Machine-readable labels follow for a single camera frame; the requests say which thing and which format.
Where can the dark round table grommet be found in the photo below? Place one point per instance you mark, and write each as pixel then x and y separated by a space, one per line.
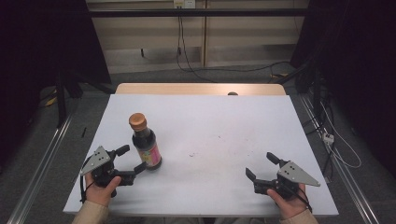
pixel 232 93

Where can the small black wall hook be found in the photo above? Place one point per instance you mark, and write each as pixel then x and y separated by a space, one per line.
pixel 142 53

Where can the dark curtain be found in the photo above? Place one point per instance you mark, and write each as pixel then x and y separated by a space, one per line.
pixel 40 40
pixel 358 62

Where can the person's left hand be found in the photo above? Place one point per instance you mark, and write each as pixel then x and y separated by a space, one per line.
pixel 98 194

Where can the metal floor rail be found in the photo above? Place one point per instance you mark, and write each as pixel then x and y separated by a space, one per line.
pixel 342 168
pixel 40 168

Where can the white power strip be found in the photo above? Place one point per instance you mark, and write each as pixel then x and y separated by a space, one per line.
pixel 328 137

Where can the black metal stand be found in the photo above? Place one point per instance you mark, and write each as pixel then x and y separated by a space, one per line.
pixel 61 99
pixel 317 93

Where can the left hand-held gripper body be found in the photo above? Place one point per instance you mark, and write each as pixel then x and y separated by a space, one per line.
pixel 99 161

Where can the white wall socket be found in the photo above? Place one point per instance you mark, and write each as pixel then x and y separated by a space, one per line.
pixel 184 3

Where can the white table board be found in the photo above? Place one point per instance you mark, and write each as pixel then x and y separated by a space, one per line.
pixel 211 130

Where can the dark sauce bottle orange cap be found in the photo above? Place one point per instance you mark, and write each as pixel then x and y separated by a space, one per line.
pixel 146 143

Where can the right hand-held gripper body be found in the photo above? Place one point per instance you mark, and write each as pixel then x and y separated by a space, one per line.
pixel 294 174

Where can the person's right hand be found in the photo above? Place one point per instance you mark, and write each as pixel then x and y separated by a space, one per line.
pixel 291 207

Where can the beige vertical post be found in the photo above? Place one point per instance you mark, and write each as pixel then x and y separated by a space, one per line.
pixel 204 40

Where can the small black pen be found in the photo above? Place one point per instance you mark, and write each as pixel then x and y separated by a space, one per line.
pixel 83 132

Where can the black horizontal bar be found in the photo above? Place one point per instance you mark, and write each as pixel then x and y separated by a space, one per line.
pixel 199 12

